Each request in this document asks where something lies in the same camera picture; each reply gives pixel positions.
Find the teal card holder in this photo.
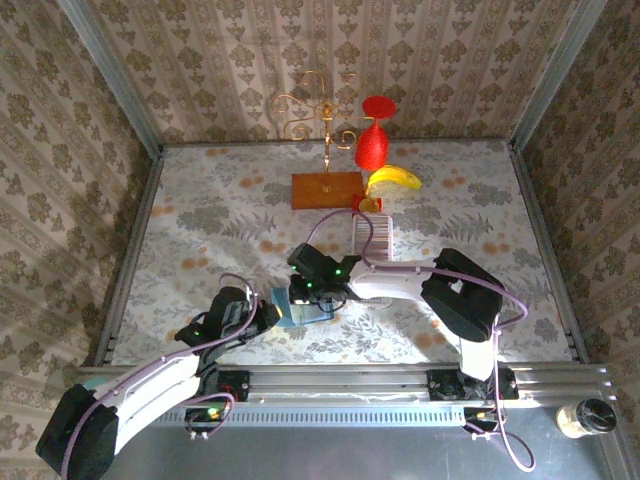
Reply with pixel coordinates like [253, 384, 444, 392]
[268, 287, 335, 329]

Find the white plastic lattice basket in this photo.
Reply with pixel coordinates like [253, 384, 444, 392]
[351, 211, 396, 262]

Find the small black controller board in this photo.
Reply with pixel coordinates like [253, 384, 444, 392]
[183, 392, 236, 442]
[462, 405, 504, 441]

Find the small red and yellow toy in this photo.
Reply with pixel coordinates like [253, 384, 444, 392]
[351, 193, 385, 214]

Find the gold stand with wooden base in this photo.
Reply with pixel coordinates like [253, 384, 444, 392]
[269, 69, 375, 211]

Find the yellow banana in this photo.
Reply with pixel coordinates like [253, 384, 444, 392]
[366, 164, 423, 197]

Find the red plastic wine glass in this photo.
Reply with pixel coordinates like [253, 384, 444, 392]
[353, 95, 398, 171]

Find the glass jar with black lid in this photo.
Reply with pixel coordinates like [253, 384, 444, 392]
[555, 398, 618, 440]

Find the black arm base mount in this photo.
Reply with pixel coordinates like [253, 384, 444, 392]
[197, 369, 251, 403]
[426, 366, 520, 402]

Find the aluminium mounting rail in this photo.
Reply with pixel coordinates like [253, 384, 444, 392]
[79, 363, 614, 406]

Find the grey slotted cable duct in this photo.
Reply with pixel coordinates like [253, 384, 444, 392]
[164, 403, 466, 427]

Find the aluminium table side rail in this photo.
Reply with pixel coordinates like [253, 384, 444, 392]
[507, 142, 591, 364]
[93, 148, 165, 366]

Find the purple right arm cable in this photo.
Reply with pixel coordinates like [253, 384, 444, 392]
[307, 208, 538, 474]

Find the aluminium frame post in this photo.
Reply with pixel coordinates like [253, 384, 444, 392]
[57, 0, 164, 154]
[509, 0, 609, 149]

